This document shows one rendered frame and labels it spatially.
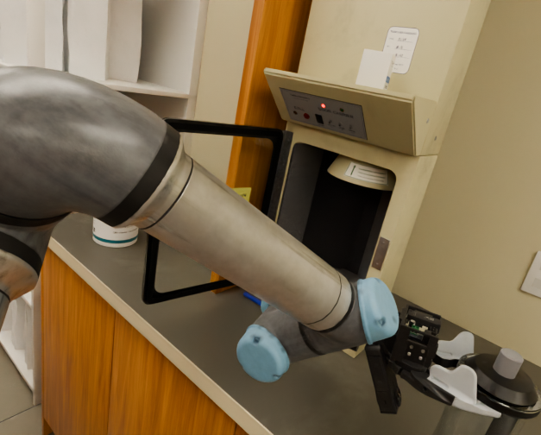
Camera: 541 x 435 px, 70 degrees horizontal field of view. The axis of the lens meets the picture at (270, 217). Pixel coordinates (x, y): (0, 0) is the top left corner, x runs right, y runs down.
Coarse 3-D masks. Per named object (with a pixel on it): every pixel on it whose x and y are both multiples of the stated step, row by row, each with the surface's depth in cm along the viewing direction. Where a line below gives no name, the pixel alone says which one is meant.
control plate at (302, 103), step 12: (288, 96) 79; (300, 96) 77; (312, 96) 74; (288, 108) 83; (300, 108) 80; (312, 108) 77; (324, 108) 75; (336, 108) 73; (348, 108) 71; (360, 108) 69; (300, 120) 83; (312, 120) 81; (324, 120) 78; (336, 120) 76; (348, 120) 74; (360, 120) 71; (348, 132) 77; (360, 132) 74
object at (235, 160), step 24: (192, 120) 73; (192, 144) 75; (216, 144) 79; (240, 144) 82; (264, 144) 87; (216, 168) 81; (240, 168) 85; (264, 168) 89; (240, 192) 88; (264, 192) 92; (144, 264) 79; (168, 264) 82; (192, 264) 87; (168, 288) 85
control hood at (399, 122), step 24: (264, 72) 78; (288, 72) 75; (336, 96) 70; (360, 96) 67; (384, 96) 63; (408, 96) 61; (288, 120) 87; (384, 120) 68; (408, 120) 64; (384, 144) 73; (408, 144) 69
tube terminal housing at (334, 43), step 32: (320, 0) 80; (352, 0) 76; (384, 0) 72; (416, 0) 69; (448, 0) 65; (480, 0) 66; (320, 32) 81; (352, 32) 77; (384, 32) 73; (448, 32) 66; (320, 64) 83; (352, 64) 78; (416, 64) 70; (448, 64) 67; (448, 96) 72; (288, 128) 90; (288, 160) 91; (384, 160) 77; (416, 160) 73; (416, 192) 78; (384, 224) 78; (352, 352) 88
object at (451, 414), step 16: (480, 400) 51; (496, 400) 49; (448, 416) 56; (464, 416) 53; (480, 416) 52; (512, 416) 49; (448, 432) 56; (464, 432) 53; (480, 432) 52; (496, 432) 51; (512, 432) 51
